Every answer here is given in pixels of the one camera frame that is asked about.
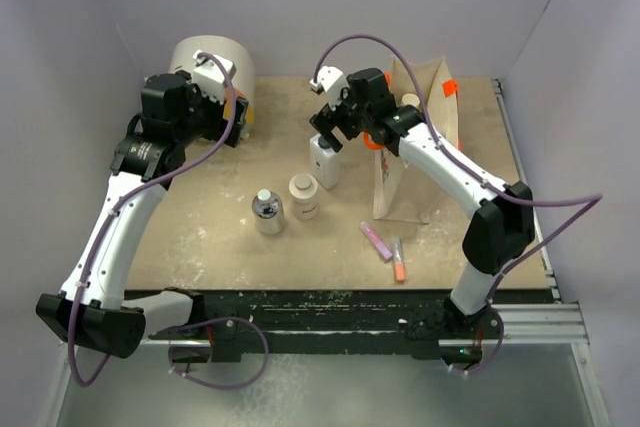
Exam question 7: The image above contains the beige and orange cylinder box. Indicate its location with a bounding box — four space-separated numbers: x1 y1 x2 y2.
169 35 256 140

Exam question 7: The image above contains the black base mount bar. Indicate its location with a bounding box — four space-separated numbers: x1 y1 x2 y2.
124 288 504 363

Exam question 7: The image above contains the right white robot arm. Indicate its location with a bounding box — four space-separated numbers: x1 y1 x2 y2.
311 67 535 338

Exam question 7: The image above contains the cream bottle with round cap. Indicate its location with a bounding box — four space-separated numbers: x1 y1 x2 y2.
289 174 319 220

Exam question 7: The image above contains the orange tube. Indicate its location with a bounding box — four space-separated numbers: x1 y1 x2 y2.
391 236 407 283

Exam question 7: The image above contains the pink tube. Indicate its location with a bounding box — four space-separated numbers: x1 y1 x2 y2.
359 221 393 262

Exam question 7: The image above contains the silver bottle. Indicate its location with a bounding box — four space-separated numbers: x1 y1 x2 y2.
252 189 284 235

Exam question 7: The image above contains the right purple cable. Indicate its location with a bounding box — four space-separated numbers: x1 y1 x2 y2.
313 35 604 376

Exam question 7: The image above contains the canvas bag with orange handles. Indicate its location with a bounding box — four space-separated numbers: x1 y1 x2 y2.
362 55 464 225

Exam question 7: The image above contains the aluminium frame rail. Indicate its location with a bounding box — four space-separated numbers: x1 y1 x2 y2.
489 77 586 346

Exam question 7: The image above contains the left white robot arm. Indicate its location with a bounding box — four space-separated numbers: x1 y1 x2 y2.
36 65 249 358

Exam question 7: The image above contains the white bottle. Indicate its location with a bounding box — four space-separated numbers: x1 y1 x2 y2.
309 134 340 190

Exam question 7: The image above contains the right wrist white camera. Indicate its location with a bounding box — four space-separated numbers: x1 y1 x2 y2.
309 66 349 107

